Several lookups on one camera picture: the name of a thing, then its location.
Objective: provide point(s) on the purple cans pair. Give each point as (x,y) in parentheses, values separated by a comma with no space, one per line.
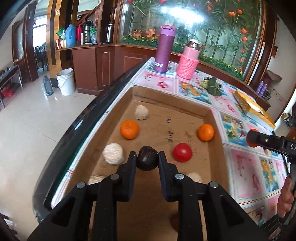
(261,88)

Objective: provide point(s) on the blue thermos jug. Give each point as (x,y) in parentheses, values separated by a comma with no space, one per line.
(71,36)

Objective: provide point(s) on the round beige cake piece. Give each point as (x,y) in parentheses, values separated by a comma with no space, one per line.
(141,113)

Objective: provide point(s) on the notched beige cake piece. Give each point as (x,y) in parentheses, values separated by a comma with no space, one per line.
(195,177)

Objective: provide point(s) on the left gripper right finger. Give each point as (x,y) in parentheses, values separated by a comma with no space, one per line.
(206,205)

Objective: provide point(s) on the large orange tangerine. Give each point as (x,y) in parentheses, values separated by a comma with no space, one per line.
(129,129)

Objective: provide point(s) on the green leafy vegetable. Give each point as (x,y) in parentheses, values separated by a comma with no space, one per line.
(212,86)

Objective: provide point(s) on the brown wrinkled date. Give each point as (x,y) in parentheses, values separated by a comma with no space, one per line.
(174,221)

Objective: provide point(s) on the small tangerine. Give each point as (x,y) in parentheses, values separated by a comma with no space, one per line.
(250,139)

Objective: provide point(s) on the yellow white box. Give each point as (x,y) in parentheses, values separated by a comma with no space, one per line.
(253,110)

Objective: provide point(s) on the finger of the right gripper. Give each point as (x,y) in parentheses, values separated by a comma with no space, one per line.
(273,143)

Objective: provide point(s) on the grey water bottle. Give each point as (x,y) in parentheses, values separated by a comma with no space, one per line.
(48,89)

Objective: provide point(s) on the red cherry tomato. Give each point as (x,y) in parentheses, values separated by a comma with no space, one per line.
(182,152)

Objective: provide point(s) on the brown cardboard tray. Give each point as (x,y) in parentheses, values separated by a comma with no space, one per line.
(172,120)

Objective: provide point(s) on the dark purple plum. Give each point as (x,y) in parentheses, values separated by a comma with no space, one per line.
(147,159)

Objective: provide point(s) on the floral tablecloth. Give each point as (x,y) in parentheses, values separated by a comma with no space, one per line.
(255,175)

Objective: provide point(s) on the hexagonal beige cake piece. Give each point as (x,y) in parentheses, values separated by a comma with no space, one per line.
(96,178)

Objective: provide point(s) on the pink bottle with knit sleeve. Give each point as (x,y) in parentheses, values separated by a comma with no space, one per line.
(189,60)

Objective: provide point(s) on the purple thermos bottle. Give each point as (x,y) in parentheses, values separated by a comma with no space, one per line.
(165,43)

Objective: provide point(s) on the white plastic bucket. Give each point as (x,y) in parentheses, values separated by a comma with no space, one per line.
(66,81)

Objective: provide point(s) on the operator right hand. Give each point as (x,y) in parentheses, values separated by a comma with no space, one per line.
(285,199)

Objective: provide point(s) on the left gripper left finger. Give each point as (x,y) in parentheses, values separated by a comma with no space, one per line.
(89,212)

